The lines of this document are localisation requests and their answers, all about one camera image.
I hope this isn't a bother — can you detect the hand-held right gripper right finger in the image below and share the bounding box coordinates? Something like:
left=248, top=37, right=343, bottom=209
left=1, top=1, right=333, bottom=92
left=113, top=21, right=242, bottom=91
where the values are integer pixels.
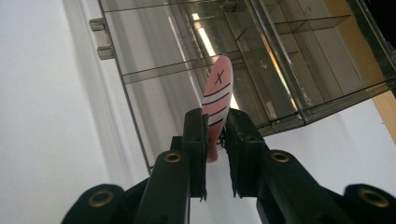
left=223, top=107, right=353, bottom=224

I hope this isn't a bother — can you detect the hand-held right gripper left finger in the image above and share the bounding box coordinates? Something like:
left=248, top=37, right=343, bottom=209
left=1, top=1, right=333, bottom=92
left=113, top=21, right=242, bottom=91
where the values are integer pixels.
left=134, top=107, right=209, bottom=224

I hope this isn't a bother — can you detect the pink striped fish toy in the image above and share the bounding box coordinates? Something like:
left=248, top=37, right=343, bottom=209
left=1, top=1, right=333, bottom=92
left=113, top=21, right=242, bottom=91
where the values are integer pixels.
left=201, top=54, right=234, bottom=163

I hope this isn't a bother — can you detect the smoky clear drawer cabinet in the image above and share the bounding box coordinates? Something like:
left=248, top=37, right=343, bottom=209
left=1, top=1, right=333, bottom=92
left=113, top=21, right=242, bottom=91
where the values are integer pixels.
left=223, top=0, right=396, bottom=138

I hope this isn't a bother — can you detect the smoky clear plastic drawer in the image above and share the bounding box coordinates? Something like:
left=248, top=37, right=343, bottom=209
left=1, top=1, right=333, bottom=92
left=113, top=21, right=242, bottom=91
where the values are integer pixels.
left=89, top=0, right=302, bottom=175

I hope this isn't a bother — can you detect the white board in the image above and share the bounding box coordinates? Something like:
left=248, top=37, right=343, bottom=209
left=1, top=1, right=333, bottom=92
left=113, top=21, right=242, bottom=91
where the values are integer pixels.
left=0, top=0, right=396, bottom=224

